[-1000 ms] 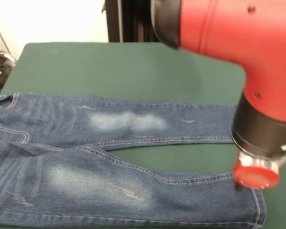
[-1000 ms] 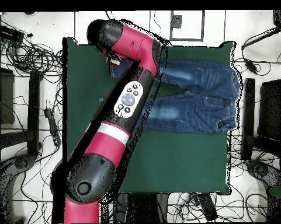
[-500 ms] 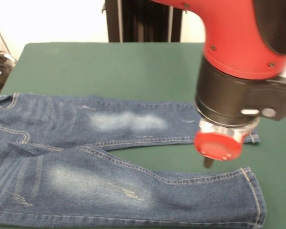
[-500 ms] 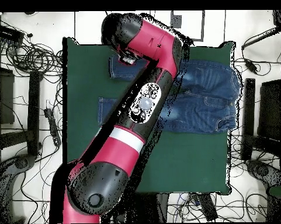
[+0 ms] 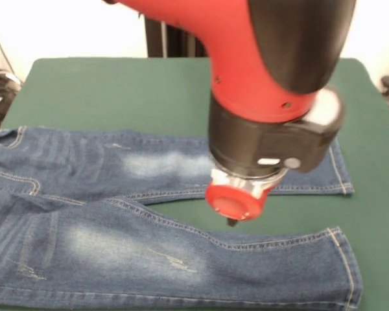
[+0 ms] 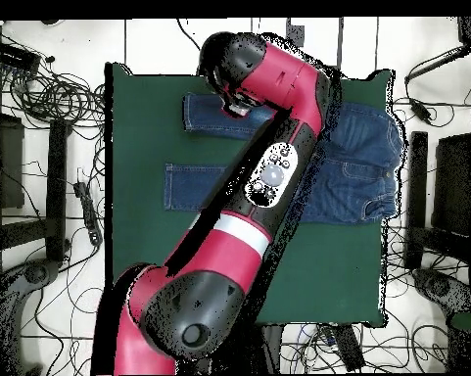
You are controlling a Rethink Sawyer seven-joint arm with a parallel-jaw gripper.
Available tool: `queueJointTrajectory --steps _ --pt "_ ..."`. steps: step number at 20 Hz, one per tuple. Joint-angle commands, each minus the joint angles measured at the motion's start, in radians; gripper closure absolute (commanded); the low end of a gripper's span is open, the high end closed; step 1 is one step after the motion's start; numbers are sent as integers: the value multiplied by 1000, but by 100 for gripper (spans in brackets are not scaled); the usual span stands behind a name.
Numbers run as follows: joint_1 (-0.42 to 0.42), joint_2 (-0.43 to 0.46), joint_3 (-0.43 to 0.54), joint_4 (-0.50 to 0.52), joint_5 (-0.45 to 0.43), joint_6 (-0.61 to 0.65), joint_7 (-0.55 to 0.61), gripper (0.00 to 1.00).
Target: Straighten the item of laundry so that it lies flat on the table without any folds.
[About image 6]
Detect grey rectangular frame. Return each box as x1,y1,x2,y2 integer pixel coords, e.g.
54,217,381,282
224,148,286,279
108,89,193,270
283,17,344,71

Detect black stand beam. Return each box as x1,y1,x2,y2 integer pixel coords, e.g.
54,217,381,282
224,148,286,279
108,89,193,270
404,130,430,271
44,117,70,263

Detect black power adapter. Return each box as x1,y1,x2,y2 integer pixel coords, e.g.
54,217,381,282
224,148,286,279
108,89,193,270
408,97,434,125

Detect long black power strip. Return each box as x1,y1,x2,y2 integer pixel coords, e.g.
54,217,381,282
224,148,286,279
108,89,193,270
320,323,366,372

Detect small grey box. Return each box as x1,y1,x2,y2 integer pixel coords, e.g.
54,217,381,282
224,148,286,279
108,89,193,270
286,23,306,46

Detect dark flat panel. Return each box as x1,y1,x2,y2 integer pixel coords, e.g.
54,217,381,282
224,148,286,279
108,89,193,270
430,131,471,236
0,111,25,211

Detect dark green table cloth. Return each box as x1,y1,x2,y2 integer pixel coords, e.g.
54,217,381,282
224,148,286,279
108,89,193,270
104,62,395,333

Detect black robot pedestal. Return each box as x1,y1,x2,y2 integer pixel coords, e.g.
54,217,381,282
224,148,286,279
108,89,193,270
175,322,283,375

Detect blue denim jeans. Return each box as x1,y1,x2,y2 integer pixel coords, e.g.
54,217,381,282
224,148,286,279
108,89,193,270
163,92,406,226

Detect black electronics box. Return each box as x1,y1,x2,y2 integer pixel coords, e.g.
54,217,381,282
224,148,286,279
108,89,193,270
0,39,42,72

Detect tangled black cable coil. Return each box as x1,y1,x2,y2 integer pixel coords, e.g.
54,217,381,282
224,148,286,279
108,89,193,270
7,66,107,130

